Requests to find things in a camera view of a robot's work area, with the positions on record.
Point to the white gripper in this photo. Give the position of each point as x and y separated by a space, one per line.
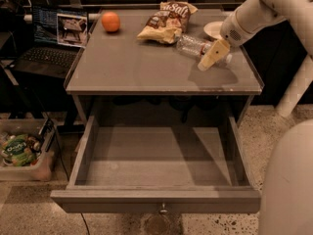
230 30

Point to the clear plastic water bottle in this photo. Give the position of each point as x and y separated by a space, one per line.
192 46

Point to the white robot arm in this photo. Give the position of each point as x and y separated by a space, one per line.
287 194

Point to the grey open top drawer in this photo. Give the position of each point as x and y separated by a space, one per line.
139 168

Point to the metal drawer knob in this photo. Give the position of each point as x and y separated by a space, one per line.
163 209

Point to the white ceramic bowl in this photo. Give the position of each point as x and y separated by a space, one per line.
213 30

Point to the yellow chip bag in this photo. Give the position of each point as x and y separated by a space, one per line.
168 24

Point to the white diagonal pole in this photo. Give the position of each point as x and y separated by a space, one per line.
298 86

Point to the orange fruit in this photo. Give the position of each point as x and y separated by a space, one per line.
110 21

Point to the black open laptop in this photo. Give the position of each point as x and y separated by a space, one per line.
58 34

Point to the clear plastic storage bin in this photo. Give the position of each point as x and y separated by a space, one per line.
43 139

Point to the green snack bag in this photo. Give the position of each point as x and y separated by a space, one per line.
16 151

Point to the grey cabinet frame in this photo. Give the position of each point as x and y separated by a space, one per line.
120 64

